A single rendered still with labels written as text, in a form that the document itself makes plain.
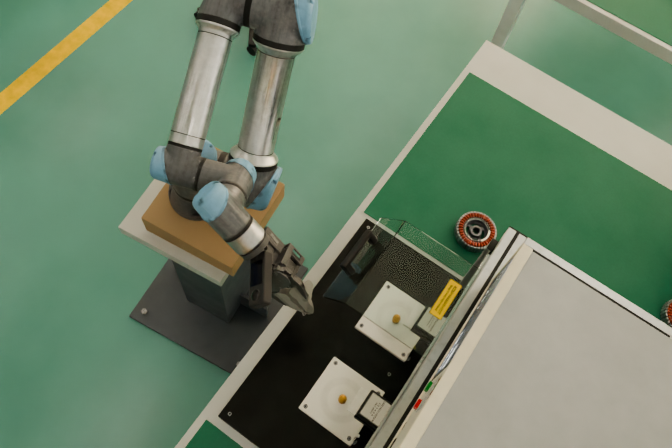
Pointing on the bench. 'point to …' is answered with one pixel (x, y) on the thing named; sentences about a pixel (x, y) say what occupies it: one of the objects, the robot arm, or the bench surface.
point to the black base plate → (311, 371)
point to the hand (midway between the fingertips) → (307, 311)
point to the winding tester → (548, 372)
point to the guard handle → (357, 251)
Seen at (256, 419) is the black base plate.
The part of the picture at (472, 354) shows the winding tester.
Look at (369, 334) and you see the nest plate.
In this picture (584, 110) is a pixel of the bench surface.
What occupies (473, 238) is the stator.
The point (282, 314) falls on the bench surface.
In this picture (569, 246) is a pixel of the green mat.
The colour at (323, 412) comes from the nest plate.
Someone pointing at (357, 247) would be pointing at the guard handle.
